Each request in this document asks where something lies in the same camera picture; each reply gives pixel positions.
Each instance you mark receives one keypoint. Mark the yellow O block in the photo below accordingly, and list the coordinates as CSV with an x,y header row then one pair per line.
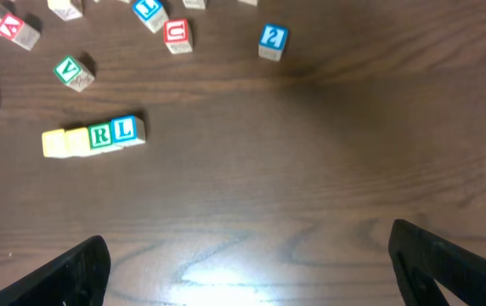
x,y
78,142

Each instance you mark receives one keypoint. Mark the yellow C block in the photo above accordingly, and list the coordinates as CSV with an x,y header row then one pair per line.
x,y
54,144

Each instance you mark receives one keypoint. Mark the red U block right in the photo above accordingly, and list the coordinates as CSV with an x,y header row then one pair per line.
x,y
178,37

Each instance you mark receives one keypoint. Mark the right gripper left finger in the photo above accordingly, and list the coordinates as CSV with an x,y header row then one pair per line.
x,y
78,277

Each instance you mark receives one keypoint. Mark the red A block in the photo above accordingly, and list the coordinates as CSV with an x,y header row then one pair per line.
x,y
18,32

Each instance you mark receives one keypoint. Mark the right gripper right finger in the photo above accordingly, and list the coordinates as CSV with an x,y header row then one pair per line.
x,y
423,261

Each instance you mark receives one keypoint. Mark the green V block centre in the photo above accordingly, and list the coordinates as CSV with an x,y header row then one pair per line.
x,y
73,74

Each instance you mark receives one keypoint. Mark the green R block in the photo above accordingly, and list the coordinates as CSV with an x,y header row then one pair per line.
x,y
100,139

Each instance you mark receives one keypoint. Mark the blue L block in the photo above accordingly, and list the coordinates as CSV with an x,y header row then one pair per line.
x,y
127,131

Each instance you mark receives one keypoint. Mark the blue I block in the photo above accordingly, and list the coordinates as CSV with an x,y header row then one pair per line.
x,y
152,13

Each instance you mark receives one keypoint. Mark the yellow S block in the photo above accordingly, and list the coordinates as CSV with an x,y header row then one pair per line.
x,y
66,9

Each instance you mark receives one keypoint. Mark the blue 2 block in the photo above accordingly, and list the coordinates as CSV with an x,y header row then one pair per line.
x,y
272,42

